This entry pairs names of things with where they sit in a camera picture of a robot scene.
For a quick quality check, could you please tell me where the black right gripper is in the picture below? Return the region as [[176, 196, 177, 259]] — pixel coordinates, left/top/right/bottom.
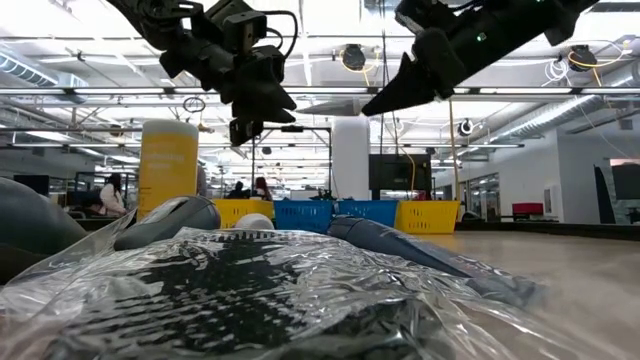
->
[[360, 0, 546, 117]]

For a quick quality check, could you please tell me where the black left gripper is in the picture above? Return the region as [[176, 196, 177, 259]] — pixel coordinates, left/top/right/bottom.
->
[[159, 19, 299, 148]]

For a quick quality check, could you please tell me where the white round toiletry bottle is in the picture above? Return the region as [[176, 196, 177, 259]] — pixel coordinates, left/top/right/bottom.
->
[[234, 213, 275, 231]]

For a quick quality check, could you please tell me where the dark blue toiletry tube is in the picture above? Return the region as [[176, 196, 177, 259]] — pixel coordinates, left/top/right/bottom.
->
[[327, 214, 546, 309]]

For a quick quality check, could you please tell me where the clear bag with black item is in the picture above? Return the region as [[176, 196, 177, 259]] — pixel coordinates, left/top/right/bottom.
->
[[0, 209, 616, 360]]

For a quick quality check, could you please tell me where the large grey rounded toiletry tube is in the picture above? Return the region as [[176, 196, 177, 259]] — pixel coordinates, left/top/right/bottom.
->
[[0, 177, 89, 285]]

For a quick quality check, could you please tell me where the long ceiling light bar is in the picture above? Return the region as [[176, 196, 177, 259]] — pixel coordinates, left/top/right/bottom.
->
[[0, 86, 640, 97]]

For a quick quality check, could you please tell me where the person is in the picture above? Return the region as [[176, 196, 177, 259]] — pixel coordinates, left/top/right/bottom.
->
[[227, 180, 251, 200], [253, 176, 274, 201], [97, 172, 129, 217]]

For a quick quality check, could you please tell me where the black hanging monitor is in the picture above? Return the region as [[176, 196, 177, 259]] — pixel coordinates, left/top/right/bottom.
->
[[368, 153, 433, 192]]

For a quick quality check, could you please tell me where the white building pillar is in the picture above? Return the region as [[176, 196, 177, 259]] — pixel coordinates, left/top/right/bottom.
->
[[332, 115, 371, 201]]

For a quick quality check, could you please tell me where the yellow plastic basket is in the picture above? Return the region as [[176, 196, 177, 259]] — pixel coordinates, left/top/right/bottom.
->
[[394, 200, 461, 235], [214, 198, 275, 230]]

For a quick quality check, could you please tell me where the blue plastic basket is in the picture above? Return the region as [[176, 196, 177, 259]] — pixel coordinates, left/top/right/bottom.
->
[[337, 199, 400, 229], [273, 198, 335, 234]]

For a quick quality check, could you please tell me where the black desk monitor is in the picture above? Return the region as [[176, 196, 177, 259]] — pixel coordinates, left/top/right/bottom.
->
[[13, 174, 50, 197]]

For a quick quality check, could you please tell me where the dark leaning panel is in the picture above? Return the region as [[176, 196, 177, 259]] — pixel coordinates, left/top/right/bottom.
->
[[593, 164, 617, 225]]

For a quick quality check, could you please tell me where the black coiled cable loop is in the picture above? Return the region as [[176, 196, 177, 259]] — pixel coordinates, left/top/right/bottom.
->
[[182, 96, 207, 115]]

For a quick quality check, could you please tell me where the yellow hanging cord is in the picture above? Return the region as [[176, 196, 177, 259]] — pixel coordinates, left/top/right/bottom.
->
[[448, 99, 462, 201]]

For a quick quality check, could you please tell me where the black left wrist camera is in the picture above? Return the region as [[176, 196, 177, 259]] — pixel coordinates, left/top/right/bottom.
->
[[204, 0, 269, 55]]

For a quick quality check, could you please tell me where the black left camera cable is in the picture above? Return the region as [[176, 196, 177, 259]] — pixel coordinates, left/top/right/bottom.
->
[[259, 9, 300, 61]]

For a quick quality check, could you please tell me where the black table edge rail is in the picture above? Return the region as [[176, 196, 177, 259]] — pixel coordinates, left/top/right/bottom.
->
[[74, 214, 640, 241]]

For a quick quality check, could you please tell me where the dark wall screen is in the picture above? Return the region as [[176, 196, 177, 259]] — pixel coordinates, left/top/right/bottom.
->
[[610, 158, 640, 201]]

